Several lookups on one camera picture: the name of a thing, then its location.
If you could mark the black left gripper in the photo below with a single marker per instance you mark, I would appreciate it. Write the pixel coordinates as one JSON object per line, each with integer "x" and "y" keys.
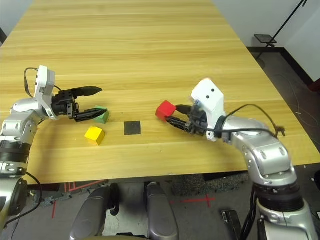
{"x": 62, "y": 105}

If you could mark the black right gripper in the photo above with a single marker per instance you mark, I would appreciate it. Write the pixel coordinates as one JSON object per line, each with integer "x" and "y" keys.
{"x": 197, "y": 120}

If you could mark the red wooden block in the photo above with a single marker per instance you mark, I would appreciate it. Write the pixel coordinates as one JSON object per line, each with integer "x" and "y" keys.
{"x": 165, "y": 108}

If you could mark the green wooden block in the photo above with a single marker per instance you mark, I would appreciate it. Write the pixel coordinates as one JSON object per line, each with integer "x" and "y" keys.
{"x": 104, "y": 119}

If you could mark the yellow wooden block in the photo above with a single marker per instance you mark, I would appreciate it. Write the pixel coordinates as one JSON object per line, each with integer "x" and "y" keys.
{"x": 93, "y": 133}

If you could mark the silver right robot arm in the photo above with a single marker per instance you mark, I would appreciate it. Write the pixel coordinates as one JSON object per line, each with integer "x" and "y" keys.
{"x": 262, "y": 150}

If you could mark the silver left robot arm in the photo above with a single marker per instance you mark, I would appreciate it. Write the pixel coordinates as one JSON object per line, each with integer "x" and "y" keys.
{"x": 20, "y": 117}

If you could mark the black square marker patch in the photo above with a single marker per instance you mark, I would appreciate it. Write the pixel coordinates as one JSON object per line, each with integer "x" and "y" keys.
{"x": 132, "y": 128}

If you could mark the grey speckled floor mat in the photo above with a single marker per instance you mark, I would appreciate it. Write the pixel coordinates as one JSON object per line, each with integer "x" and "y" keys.
{"x": 195, "y": 185}

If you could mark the grey right robot leg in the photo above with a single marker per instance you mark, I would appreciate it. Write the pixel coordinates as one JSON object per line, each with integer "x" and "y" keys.
{"x": 160, "y": 212}

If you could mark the grey robot leg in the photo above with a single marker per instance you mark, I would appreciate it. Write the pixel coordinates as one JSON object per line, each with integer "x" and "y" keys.
{"x": 90, "y": 212}
{"x": 160, "y": 212}

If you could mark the grey left robot leg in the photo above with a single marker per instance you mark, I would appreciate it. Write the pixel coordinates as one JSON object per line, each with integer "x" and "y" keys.
{"x": 90, "y": 212}

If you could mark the black stand tray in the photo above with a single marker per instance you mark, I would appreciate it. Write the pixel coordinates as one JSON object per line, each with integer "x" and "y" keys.
{"x": 265, "y": 38}

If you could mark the black floor box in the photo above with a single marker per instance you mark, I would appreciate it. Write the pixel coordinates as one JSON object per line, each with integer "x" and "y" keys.
{"x": 231, "y": 222}

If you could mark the beige robot torso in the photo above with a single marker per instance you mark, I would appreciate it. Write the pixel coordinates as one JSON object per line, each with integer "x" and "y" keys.
{"x": 125, "y": 237}

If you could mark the black tripod stand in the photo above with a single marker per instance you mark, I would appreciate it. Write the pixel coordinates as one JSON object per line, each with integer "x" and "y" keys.
{"x": 287, "y": 22}

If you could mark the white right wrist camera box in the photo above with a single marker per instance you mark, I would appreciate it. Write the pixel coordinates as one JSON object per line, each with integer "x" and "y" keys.
{"x": 210, "y": 97}

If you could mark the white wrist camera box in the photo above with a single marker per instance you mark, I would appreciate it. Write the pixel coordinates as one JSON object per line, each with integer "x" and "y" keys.
{"x": 210, "y": 97}
{"x": 45, "y": 80}

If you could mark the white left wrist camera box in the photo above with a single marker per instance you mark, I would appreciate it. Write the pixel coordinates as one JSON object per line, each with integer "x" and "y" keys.
{"x": 45, "y": 80}

